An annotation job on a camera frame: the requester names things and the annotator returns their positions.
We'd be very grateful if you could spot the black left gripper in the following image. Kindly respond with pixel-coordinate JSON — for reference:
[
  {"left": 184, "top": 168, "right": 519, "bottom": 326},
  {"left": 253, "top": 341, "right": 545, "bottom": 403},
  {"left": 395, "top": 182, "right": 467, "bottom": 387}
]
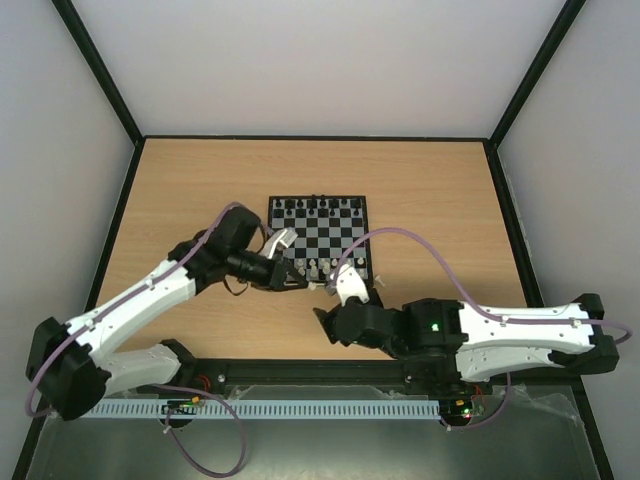
[{"left": 230, "top": 248, "right": 308, "bottom": 291}]

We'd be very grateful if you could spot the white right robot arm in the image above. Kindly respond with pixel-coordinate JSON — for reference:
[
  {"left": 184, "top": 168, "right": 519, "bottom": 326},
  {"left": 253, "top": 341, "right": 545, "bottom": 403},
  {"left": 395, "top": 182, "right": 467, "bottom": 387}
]
[{"left": 314, "top": 294, "right": 619, "bottom": 392}]

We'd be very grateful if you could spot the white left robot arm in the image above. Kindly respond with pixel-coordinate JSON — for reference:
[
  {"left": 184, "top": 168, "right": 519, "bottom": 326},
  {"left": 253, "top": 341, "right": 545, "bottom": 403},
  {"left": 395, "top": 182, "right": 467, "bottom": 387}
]
[{"left": 26, "top": 202, "right": 308, "bottom": 420}]

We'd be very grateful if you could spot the black chess pieces row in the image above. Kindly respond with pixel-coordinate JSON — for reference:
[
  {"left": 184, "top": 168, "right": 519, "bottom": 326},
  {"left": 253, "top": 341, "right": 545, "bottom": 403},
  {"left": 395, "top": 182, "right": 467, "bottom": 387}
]
[{"left": 268, "top": 195, "right": 366, "bottom": 220}]

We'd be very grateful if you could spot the black and silver chessboard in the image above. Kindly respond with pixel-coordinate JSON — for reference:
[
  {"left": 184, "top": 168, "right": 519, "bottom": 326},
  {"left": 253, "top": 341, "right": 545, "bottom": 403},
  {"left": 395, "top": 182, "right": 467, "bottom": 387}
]
[{"left": 268, "top": 202, "right": 369, "bottom": 283}]

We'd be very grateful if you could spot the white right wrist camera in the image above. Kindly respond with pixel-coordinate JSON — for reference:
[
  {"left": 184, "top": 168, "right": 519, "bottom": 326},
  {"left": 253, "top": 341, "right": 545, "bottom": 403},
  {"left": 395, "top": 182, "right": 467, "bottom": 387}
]
[{"left": 325, "top": 264, "right": 370, "bottom": 306}]

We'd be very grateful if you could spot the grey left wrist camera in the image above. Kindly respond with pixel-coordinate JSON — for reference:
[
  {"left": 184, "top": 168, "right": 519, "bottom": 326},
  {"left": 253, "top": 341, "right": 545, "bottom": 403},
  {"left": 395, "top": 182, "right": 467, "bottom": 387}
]
[{"left": 259, "top": 227, "right": 298, "bottom": 259}]

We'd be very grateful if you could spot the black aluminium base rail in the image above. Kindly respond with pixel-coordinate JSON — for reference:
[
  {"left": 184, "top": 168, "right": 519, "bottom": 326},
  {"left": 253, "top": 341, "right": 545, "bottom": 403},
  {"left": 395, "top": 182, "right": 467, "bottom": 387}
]
[{"left": 189, "top": 355, "right": 581, "bottom": 396}]

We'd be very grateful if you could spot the light blue slotted cable duct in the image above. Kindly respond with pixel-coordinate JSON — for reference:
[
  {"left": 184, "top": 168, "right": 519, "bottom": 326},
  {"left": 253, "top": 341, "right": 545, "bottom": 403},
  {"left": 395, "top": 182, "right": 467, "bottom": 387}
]
[{"left": 84, "top": 398, "right": 441, "bottom": 420}]

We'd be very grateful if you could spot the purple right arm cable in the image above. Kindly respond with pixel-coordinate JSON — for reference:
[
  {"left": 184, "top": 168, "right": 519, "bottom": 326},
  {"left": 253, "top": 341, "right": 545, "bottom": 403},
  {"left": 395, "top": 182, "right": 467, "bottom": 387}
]
[{"left": 329, "top": 228, "right": 632, "bottom": 431}]

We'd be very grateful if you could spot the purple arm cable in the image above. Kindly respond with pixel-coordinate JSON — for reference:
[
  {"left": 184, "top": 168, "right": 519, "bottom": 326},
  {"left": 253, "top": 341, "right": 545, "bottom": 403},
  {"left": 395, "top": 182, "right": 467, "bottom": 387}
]
[
  {"left": 329, "top": 228, "right": 632, "bottom": 431},
  {"left": 24, "top": 201, "right": 249, "bottom": 476}
]

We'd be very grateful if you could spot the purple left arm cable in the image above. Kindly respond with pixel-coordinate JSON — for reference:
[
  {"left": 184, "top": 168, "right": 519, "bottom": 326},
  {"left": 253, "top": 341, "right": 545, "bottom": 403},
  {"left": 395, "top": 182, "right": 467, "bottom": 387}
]
[{"left": 24, "top": 201, "right": 249, "bottom": 476}]

